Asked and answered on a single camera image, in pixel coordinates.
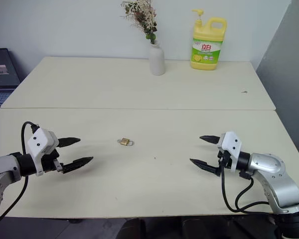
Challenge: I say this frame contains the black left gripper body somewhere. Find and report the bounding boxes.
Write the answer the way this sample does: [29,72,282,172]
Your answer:
[41,148,64,173]

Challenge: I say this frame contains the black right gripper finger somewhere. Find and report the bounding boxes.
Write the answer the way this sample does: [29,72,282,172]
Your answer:
[189,158,220,174]
[199,135,222,145]

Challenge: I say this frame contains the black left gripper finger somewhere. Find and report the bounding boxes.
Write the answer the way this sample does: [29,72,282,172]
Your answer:
[61,156,94,174]
[57,137,81,148]

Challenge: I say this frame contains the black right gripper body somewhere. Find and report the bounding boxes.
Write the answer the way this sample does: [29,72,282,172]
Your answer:
[215,149,230,176]

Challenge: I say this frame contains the small brass padlock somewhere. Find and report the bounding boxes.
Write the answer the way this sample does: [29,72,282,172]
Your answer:
[117,137,135,147]

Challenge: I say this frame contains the dark rounded shape under table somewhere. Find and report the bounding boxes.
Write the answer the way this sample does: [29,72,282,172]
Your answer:
[180,216,202,239]

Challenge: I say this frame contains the yellow detergent pump bottle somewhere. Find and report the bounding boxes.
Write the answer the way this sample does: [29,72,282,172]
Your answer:
[189,9,228,70]

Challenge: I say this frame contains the white ceramic vase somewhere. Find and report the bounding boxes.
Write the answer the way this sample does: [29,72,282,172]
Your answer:
[149,41,166,76]

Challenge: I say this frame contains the dried flower bouquet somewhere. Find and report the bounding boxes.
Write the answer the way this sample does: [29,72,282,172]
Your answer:
[120,0,158,45]

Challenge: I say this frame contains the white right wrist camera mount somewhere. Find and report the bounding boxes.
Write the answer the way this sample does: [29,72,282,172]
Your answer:
[217,131,243,172]

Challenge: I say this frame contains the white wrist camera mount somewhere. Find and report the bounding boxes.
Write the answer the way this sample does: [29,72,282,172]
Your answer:
[217,131,243,172]
[27,128,59,177]

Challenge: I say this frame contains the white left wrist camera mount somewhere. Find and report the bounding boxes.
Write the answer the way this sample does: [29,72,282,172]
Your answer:
[27,128,59,177]

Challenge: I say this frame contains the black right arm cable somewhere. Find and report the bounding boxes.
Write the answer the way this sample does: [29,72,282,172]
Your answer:
[219,159,271,215]

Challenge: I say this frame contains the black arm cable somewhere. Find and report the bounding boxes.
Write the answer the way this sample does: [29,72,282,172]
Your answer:
[0,121,39,231]
[219,159,271,215]

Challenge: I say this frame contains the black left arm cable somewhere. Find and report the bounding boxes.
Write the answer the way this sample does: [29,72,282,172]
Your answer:
[0,121,39,231]

